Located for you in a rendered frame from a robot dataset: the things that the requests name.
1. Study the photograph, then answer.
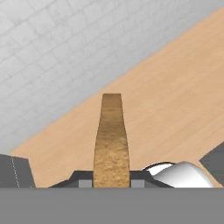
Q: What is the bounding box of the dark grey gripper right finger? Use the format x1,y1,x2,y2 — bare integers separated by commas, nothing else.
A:
129,170,175,189

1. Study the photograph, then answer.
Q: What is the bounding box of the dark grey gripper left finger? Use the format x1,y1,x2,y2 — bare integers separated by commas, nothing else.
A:
48,170,95,189

